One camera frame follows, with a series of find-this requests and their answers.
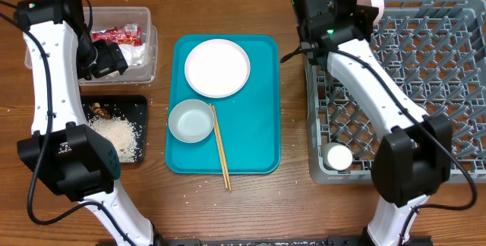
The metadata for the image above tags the pink bowl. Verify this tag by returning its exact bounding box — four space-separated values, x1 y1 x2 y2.
357 0 385 25

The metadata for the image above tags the white napkin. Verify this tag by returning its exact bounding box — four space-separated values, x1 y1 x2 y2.
118 43 146 68

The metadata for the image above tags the red snack wrapper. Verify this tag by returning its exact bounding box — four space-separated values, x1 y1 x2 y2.
92 24 143 46

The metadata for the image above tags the brown food scrap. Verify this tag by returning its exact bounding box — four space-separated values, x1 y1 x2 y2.
90 102 111 120

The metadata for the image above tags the pile of rice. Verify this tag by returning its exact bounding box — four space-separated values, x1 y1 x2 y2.
88 116 141 163

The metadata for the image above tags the grey-green small bowl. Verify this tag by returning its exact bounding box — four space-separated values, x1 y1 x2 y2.
168 99 214 144

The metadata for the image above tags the white cup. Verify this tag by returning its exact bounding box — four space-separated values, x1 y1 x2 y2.
321 143 353 171

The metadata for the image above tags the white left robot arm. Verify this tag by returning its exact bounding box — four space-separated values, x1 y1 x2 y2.
8 0 163 245

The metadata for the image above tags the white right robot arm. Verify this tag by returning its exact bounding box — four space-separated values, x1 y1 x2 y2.
291 0 458 245

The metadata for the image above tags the clear plastic waste bin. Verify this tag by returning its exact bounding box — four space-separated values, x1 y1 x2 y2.
31 7 158 86

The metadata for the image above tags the black food waste tray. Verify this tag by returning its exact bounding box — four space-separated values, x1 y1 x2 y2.
81 95 148 164

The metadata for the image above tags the large white plate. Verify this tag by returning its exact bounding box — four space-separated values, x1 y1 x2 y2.
185 39 251 98

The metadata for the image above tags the wooden chopstick right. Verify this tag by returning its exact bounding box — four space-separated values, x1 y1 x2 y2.
210 104 232 192

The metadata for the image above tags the wooden chopstick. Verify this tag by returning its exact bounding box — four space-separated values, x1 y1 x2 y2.
210 104 232 192
208 103 229 191

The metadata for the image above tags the teal serving tray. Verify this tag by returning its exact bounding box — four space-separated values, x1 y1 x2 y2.
169 34 282 175

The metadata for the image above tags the wooden chopstick left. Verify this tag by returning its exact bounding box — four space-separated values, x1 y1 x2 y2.
208 103 229 191

